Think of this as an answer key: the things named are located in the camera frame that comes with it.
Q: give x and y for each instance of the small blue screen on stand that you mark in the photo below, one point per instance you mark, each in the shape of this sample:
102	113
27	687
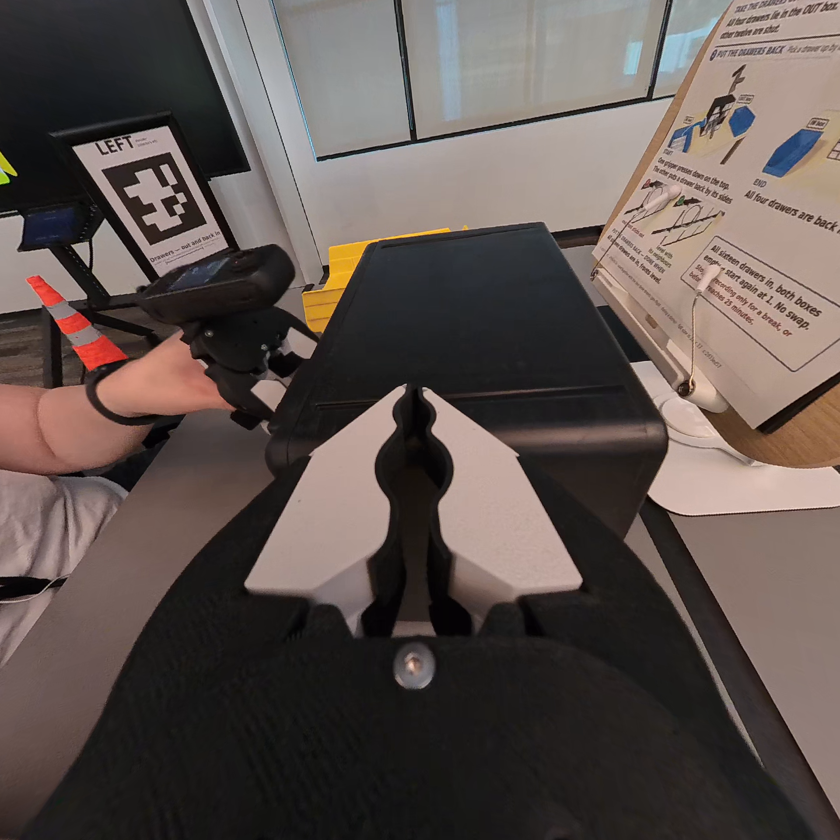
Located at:
56	226

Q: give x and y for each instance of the person's left forearm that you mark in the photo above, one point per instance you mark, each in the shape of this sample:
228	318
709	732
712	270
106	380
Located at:
52	426

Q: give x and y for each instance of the person's white shirt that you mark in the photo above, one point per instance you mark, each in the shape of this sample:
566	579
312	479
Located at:
46	538

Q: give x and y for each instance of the black wall screen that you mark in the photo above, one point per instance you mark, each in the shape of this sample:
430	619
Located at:
105	65

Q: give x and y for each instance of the person's left hand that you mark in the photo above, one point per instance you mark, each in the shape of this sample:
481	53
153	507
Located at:
170	380

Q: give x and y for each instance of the instruction sheet on wooden stand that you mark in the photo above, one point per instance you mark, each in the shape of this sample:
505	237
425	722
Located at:
807	439

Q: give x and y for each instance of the printed instruction sheet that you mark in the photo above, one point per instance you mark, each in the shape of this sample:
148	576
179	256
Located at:
754	229

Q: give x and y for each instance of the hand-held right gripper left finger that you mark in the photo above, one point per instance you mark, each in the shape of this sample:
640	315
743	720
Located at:
315	531

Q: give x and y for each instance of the window with white blinds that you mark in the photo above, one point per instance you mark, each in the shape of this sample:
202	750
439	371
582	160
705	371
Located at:
525	65

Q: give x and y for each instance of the black drawer cabinet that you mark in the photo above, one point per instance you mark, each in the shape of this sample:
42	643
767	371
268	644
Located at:
472	308

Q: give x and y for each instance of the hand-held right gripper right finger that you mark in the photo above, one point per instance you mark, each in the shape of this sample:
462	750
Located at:
505	531

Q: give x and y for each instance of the white board stand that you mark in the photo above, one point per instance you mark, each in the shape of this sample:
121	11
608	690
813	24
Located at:
709	485

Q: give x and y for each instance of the orange traffic cone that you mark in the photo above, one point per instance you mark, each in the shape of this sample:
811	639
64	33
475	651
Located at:
85	334

